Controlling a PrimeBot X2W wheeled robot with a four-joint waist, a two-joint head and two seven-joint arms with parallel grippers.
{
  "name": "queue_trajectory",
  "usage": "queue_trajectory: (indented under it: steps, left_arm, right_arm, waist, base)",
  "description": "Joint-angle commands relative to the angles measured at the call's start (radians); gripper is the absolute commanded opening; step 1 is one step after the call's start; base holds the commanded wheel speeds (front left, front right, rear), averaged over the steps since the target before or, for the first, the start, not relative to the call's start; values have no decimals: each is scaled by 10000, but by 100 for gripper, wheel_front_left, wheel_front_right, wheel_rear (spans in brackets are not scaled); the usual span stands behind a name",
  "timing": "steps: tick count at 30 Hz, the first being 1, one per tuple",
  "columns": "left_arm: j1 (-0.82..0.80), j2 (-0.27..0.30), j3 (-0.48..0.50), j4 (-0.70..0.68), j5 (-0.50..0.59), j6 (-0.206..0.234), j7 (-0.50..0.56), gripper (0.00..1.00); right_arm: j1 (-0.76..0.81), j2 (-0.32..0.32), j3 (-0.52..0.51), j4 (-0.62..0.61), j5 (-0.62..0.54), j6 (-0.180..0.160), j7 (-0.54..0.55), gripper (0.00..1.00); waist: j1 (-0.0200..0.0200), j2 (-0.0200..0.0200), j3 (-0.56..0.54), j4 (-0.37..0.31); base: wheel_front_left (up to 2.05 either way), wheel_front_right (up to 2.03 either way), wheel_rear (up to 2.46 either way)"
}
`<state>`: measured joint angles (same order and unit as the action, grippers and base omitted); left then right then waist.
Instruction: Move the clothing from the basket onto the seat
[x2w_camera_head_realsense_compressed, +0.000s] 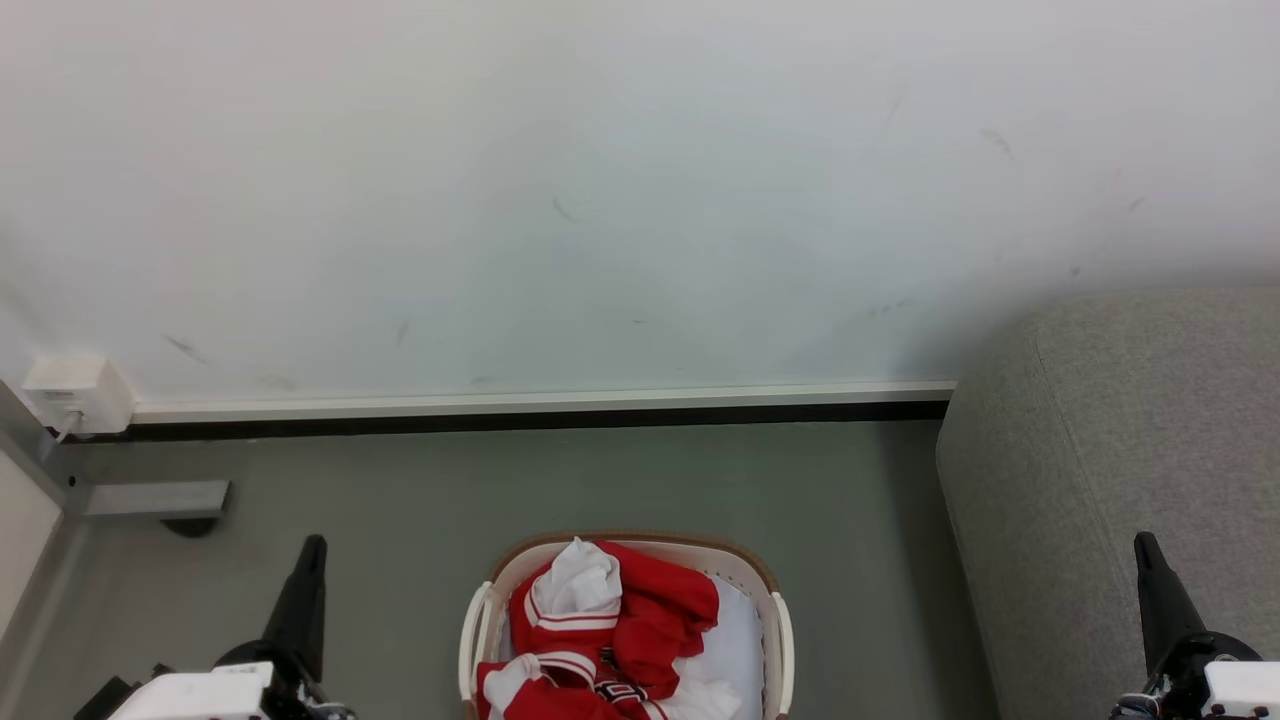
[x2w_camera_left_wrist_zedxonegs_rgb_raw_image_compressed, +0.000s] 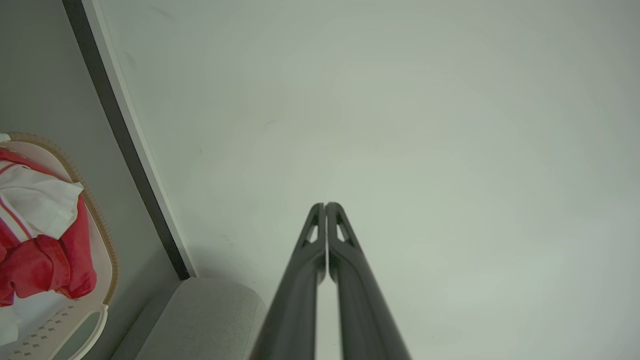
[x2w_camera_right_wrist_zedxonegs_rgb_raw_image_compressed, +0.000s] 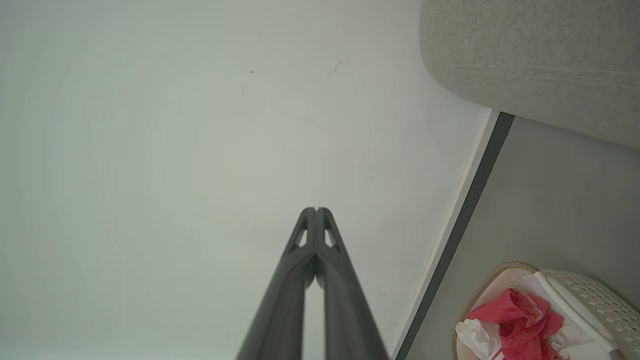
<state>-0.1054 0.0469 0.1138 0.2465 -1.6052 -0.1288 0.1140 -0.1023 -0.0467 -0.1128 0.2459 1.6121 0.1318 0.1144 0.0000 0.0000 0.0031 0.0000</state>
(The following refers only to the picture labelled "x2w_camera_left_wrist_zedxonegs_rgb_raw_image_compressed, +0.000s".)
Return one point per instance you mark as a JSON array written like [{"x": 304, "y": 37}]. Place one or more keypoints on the grey fabric sofa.
[{"x": 200, "y": 320}]

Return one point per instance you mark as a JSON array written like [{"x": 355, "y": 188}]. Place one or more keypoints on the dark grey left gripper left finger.
[{"x": 295, "y": 305}]

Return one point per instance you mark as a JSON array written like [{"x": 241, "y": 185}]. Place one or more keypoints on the white plastic laundry basket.
[{"x": 40, "y": 341}]

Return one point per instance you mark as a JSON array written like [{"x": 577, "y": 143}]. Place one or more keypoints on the white and dark skirting board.
[{"x": 125, "y": 125}]

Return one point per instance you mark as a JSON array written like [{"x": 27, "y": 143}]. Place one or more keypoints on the red garment with white stripes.
[{"x": 45, "y": 270}]

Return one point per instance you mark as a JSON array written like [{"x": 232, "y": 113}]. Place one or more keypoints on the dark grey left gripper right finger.
[{"x": 360, "y": 310}]

